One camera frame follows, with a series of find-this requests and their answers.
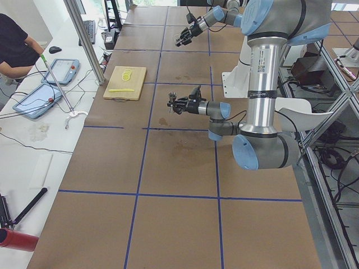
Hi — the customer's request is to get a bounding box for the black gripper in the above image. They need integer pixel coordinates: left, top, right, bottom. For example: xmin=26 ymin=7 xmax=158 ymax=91
xmin=175 ymin=21 xmax=203 ymax=47
xmin=167 ymin=97 xmax=200 ymax=114

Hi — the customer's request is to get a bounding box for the clear glass beaker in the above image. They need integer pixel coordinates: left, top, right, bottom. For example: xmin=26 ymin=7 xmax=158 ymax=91
xmin=175 ymin=35 xmax=182 ymax=45

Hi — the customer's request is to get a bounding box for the steel double jigger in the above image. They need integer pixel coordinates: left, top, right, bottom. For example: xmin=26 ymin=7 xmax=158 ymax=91
xmin=167 ymin=92 xmax=177 ymax=113

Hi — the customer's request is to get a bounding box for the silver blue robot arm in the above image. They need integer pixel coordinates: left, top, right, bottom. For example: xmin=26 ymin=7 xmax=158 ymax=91
xmin=175 ymin=0 xmax=247 ymax=47
xmin=168 ymin=1 xmax=332 ymax=170

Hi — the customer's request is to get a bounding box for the yellow plastic knife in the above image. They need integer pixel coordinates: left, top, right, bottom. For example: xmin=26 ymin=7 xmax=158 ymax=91
xmin=108 ymin=88 xmax=135 ymax=92

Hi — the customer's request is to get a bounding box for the bamboo cutting board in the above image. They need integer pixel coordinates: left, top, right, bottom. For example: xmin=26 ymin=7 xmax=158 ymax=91
xmin=103 ymin=66 xmax=146 ymax=101

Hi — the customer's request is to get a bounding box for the black keyboard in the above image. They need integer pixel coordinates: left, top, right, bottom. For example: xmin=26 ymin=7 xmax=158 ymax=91
xmin=82 ymin=20 xmax=96 ymax=44

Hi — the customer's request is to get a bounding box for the white plastic chair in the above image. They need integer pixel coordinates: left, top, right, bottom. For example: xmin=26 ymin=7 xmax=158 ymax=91
xmin=275 ymin=98 xmax=333 ymax=132

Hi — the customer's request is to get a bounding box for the blue teach pendant far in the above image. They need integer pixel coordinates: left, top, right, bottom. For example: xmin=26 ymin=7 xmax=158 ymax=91
xmin=49 ymin=58 xmax=80 ymax=86

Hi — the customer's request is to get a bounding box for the blue teach pendant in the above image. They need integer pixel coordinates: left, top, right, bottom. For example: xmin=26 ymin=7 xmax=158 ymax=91
xmin=49 ymin=58 xmax=80 ymax=86
xmin=12 ymin=83 xmax=62 ymax=119

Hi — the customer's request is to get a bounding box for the black computer mouse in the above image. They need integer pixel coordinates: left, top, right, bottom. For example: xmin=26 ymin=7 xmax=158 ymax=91
xmin=49 ymin=46 xmax=62 ymax=54

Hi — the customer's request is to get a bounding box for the blue teach pendant near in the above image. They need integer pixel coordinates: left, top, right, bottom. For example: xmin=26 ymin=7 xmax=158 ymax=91
xmin=12 ymin=83 xmax=62 ymax=119

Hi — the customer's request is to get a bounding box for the person in black shirt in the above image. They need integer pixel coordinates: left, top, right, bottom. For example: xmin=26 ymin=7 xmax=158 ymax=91
xmin=1 ymin=13 xmax=44 ymax=79

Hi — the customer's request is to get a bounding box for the red cylinder bottle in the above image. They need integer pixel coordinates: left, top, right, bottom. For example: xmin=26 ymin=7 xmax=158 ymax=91
xmin=1 ymin=228 xmax=39 ymax=252

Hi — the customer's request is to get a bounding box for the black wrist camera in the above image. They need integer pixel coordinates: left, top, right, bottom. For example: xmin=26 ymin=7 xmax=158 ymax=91
xmin=188 ymin=85 xmax=202 ymax=102
xmin=186 ymin=12 xmax=196 ymax=24

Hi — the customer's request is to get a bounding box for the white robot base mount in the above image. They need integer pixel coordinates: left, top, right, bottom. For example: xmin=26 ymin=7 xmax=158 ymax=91
xmin=222 ymin=72 xmax=249 ymax=98

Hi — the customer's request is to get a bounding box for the aluminium frame post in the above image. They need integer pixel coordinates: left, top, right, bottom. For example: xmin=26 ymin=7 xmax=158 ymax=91
xmin=64 ymin=0 xmax=105 ymax=85

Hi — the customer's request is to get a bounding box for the grabber stick green handle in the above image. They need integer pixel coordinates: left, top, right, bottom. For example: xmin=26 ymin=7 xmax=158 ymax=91
xmin=40 ymin=54 xmax=88 ymax=130

